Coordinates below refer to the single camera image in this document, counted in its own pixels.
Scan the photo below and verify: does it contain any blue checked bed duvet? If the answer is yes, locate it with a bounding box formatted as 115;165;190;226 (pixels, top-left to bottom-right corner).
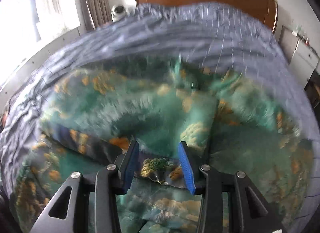
1;2;319;232

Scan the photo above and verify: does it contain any white window sill cabinet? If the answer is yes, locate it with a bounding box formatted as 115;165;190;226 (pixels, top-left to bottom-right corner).
1;27;86;111

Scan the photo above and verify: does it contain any white desk with drawers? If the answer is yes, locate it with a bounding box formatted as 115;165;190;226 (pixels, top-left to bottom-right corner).
279;26;319;88

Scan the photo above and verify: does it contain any green patterned padded jacket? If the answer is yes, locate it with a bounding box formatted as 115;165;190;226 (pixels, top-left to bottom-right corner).
13;57;313;232

